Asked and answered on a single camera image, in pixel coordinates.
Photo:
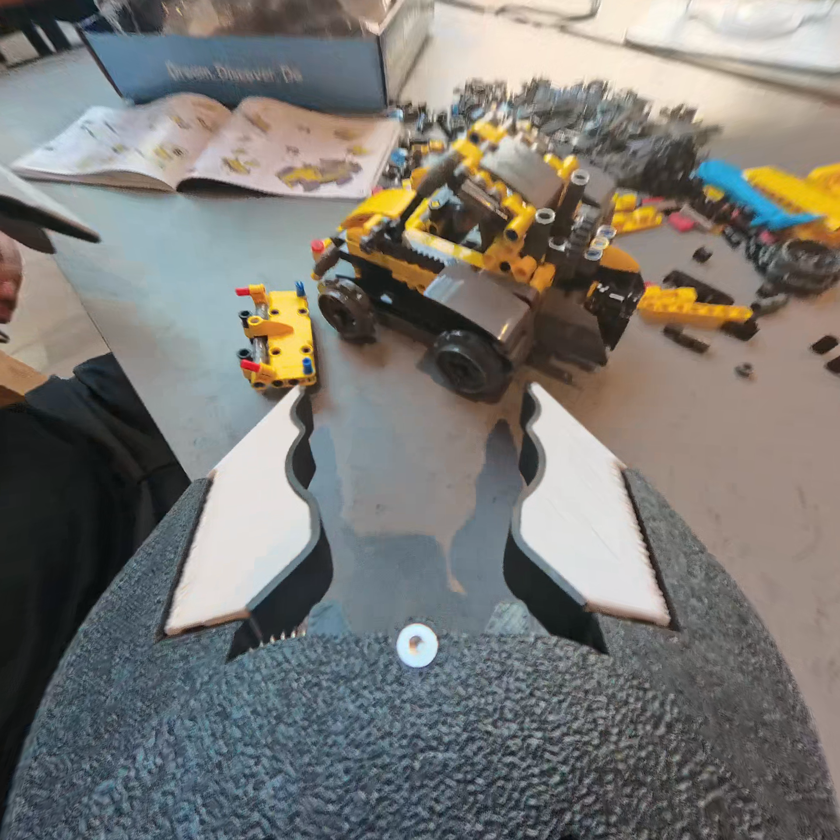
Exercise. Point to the loose dark tyre wheel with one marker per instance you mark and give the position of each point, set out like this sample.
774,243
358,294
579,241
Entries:
804,262

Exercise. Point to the yellow toy brick car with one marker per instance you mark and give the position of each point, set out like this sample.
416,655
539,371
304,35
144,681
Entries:
485,262

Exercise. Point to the yellow brick subassembly blue pins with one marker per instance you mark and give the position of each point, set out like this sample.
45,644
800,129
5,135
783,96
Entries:
285,334

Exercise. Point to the wooden beam with bolts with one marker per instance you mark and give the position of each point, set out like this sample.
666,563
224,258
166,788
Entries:
16,377

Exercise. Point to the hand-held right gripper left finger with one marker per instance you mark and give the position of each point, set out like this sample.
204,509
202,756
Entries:
249,538

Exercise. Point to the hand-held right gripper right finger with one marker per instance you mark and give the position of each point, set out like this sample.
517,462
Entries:
584,538

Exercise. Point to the brick instruction booklet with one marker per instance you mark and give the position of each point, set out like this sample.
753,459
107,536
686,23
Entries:
197,144

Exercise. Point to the person's left hand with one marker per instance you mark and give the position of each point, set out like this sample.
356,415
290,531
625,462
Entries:
10,282

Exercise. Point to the cluster of yellow beams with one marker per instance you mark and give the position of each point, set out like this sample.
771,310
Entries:
800,190

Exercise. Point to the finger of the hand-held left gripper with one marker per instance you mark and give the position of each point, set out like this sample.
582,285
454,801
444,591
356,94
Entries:
39,210

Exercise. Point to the pile of dark small bricks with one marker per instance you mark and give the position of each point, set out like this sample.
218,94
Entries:
590,124

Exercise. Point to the blue brick panel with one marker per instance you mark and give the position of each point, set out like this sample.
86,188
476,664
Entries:
748,190

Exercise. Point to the yellow beam with black pins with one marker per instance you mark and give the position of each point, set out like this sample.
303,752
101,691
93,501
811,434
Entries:
689,305

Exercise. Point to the small black brick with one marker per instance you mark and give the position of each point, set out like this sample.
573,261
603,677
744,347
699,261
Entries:
823,344

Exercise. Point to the person's dark clothed body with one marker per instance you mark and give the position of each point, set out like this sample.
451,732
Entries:
72,492

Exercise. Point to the dark blue cardboard box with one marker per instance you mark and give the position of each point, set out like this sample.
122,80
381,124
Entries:
249,72

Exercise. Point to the grey desk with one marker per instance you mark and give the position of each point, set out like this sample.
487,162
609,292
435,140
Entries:
722,426

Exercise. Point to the clear plastic bag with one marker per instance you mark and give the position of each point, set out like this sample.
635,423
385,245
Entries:
275,16

